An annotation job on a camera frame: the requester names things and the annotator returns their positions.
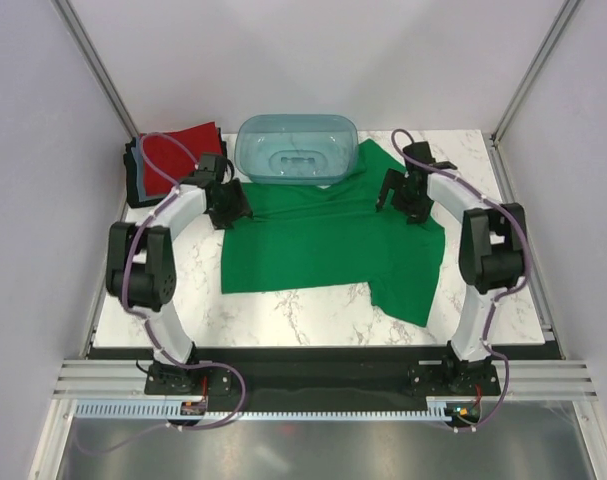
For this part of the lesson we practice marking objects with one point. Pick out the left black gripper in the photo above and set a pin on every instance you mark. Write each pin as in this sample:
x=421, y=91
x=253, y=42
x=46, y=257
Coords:
x=240, y=207

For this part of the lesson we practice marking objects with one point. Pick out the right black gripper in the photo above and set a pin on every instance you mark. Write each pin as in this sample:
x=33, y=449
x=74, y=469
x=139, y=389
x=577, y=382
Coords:
x=395, y=179

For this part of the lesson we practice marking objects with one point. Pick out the green t shirt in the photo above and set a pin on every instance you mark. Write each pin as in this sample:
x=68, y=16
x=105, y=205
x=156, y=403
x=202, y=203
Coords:
x=308, y=237

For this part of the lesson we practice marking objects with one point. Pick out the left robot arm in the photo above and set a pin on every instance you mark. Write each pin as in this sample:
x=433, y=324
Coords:
x=141, y=268

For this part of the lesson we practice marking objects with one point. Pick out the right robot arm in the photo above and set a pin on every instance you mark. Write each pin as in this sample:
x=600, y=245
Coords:
x=493, y=260

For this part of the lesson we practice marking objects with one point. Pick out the red folded t shirt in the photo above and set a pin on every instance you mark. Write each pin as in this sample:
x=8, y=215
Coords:
x=177, y=153

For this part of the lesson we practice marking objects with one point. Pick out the teal plastic bin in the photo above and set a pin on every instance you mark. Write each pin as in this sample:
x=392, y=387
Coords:
x=296, y=149

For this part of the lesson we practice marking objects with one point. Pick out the blue folded t shirt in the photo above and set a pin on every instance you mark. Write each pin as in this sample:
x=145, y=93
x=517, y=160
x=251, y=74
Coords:
x=141, y=193

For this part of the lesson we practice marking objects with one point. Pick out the black folded t shirt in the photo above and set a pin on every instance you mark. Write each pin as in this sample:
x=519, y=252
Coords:
x=130, y=173

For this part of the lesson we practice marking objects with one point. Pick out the right aluminium frame post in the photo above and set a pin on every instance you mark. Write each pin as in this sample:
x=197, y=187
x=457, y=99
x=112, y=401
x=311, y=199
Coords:
x=543, y=54

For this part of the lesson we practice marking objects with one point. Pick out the aluminium frame post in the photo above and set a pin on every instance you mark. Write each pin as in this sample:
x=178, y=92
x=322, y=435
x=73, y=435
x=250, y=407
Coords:
x=75, y=27
x=543, y=54

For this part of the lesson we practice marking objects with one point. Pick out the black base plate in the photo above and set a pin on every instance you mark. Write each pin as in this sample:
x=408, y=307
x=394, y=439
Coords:
x=318, y=376

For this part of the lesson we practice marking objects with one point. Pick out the aluminium rail right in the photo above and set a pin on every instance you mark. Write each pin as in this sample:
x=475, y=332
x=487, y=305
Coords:
x=549, y=380

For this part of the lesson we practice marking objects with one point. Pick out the aluminium rail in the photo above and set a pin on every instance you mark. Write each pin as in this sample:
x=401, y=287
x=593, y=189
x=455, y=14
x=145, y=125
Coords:
x=549, y=380
x=99, y=379

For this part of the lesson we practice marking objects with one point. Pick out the white slotted cable duct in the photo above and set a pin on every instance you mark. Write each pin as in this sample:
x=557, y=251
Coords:
x=177, y=410

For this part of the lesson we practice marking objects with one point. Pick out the aluminium rail left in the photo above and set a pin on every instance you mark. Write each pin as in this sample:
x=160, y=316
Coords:
x=99, y=379

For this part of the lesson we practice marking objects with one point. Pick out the left aluminium frame post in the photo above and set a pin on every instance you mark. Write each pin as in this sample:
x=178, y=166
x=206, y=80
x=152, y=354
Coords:
x=75, y=27

